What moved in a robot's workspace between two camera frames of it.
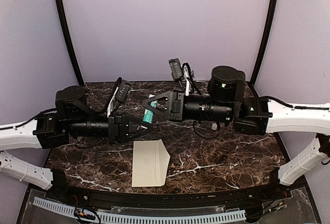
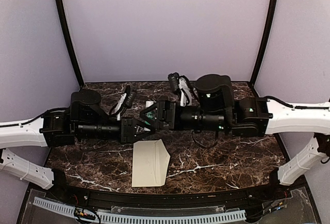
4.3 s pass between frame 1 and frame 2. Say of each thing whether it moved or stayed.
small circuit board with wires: stayed
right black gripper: moved
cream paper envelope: stayed
